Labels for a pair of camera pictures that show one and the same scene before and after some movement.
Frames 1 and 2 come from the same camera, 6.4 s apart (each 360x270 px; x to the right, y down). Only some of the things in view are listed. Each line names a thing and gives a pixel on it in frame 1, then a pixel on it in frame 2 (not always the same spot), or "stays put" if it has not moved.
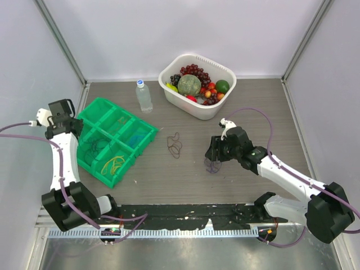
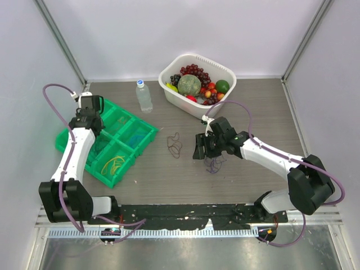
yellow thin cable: x=117 y=163 stays put
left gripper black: x=80 y=124 → x=78 y=115
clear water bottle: x=144 y=97 stays put
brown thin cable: x=174 y=145 stays put
